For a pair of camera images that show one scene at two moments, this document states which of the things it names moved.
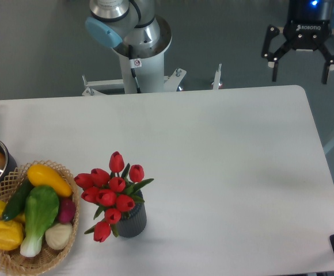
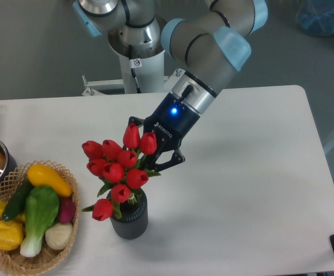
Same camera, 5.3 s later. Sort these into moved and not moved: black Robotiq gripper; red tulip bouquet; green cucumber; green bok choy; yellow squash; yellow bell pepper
Moved: black Robotiq gripper; red tulip bouquet
Not moved: green cucumber; yellow bell pepper; yellow squash; green bok choy
